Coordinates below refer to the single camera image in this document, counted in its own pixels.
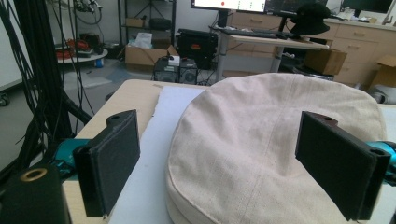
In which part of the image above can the desktop computer tower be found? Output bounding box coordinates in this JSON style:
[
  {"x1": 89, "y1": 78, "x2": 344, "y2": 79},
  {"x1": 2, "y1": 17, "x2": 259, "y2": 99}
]
[{"x1": 152, "y1": 56, "x2": 199, "y2": 85}]

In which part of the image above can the cardboard box by cabinet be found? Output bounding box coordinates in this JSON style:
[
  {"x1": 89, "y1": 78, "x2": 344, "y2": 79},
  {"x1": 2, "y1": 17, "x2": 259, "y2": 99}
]
[{"x1": 369, "y1": 55, "x2": 396, "y2": 91}]

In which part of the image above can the black metal shelf rack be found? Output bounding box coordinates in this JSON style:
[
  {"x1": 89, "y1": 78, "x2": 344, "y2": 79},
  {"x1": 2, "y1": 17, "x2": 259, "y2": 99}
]
[{"x1": 117, "y1": 0, "x2": 177, "y2": 50}]

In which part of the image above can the beige fabric hat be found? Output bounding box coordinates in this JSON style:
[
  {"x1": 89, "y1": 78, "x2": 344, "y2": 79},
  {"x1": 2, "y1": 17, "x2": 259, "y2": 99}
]
[{"x1": 164, "y1": 72, "x2": 388, "y2": 224}]

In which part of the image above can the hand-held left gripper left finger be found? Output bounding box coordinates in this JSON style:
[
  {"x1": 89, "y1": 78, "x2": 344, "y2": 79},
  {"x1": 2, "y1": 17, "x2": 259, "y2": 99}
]
[{"x1": 72, "y1": 109, "x2": 141, "y2": 218}]

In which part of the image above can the black equipment case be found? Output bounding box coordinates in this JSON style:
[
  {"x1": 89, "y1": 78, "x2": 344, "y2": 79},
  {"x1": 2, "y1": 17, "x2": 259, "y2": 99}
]
[{"x1": 176, "y1": 28, "x2": 219, "y2": 71}]

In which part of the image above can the black hat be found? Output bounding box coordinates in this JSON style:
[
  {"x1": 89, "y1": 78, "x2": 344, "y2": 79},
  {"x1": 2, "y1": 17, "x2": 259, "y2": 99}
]
[{"x1": 290, "y1": 2, "x2": 332, "y2": 36}]

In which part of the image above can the black keyboard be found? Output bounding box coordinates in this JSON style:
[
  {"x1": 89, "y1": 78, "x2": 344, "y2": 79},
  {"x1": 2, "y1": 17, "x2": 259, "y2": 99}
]
[{"x1": 221, "y1": 27, "x2": 290, "y2": 40}]

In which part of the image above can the computer monitor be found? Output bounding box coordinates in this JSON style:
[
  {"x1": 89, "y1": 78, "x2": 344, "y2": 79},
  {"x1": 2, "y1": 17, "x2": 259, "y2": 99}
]
[{"x1": 191, "y1": 0, "x2": 268, "y2": 14}]

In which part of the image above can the open cardboard box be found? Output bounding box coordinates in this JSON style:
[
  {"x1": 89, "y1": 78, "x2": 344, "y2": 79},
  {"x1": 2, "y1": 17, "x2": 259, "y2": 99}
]
[{"x1": 124, "y1": 44, "x2": 179, "y2": 74}]

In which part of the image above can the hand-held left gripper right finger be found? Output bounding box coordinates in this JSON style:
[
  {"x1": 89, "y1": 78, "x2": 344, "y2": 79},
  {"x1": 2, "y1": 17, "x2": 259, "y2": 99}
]
[{"x1": 294, "y1": 110, "x2": 392, "y2": 222}]

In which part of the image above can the white paper sheet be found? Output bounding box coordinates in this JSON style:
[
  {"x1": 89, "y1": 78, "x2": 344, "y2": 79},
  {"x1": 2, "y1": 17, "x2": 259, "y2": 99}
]
[{"x1": 108, "y1": 86, "x2": 207, "y2": 224}]

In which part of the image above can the closed cardboard box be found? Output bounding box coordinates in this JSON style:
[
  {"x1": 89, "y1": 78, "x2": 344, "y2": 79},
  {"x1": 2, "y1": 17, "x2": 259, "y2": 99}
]
[{"x1": 304, "y1": 49, "x2": 348, "y2": 76}]

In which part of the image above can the wooden drawer cabinet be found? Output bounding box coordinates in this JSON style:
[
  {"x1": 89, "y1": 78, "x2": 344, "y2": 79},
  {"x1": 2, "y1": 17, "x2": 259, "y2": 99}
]
[{"x1": 228, "y1": 11, "x2": 396, "y2": 87}]

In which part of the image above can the round white table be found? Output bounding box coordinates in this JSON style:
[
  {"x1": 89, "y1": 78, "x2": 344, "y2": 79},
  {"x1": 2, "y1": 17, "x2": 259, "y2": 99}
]
[{"x1": 55, "y1": 48, "x2": 109, "y2": 68}]

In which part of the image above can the bundle of black cables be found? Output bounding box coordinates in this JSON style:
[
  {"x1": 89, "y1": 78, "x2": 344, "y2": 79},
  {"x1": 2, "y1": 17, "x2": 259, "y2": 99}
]
[{"x1": 0, "y1": 0, "x2": 96, "y2": 175}]

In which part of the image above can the standing desk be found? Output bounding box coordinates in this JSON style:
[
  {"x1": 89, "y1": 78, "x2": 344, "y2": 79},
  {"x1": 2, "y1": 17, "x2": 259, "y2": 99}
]
[{"x1": 212, "y1": 25, "x2": 331, "y2": 83}]

